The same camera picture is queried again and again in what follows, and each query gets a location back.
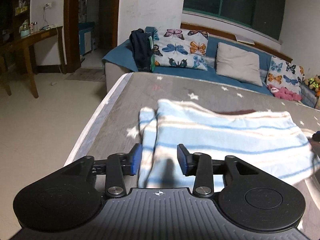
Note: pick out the blue sofa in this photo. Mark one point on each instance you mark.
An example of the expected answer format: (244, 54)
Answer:
(212, 76)

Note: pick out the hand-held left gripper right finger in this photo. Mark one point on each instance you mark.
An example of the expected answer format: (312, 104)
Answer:
(182, 161)

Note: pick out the wooden door frame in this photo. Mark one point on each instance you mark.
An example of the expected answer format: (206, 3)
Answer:
(68, 25)

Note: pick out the brown teddy bear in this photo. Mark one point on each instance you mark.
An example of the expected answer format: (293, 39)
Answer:
(313, 83)

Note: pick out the blue cabinet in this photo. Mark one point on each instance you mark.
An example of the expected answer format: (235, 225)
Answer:
(86, 40)

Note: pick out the butterfly print pillow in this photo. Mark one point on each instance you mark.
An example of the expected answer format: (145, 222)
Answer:
(180, 48)
(283, 76)

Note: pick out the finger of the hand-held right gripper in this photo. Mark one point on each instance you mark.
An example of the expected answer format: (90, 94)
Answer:
(317, 136)

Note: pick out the grey star-patterned tablecloth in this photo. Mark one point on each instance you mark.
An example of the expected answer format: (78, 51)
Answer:
(112, 120)

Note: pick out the brown door mat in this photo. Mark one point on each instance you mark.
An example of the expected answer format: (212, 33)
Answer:
(86, 75)

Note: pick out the grey pillow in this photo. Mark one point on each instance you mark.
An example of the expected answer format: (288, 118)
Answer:
(237, 63)

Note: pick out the green framed window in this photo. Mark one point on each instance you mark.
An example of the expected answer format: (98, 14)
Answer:
(237, 2)

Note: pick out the blue striped cloth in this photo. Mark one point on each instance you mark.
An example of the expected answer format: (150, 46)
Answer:
(225, 135)

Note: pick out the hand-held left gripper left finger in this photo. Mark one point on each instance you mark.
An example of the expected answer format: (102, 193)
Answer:
(136, 160)

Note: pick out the wooden desk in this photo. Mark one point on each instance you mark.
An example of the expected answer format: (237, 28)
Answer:
(27, 42)

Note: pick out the dark clothing on sofa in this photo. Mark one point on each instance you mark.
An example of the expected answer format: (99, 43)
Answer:
(140, 47)

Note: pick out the green kettle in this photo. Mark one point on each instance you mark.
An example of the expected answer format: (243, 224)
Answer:
(25, 31)

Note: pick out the pink plush toy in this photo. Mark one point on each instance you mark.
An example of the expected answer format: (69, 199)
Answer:
(285, 93)

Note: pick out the book on window sill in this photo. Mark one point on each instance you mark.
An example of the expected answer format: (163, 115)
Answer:
(243, 38)

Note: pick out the white wall socket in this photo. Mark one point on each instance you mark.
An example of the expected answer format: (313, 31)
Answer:
(47, 5)

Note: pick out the wooden shelf unit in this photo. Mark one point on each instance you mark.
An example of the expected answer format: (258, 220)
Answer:
(12, 5)

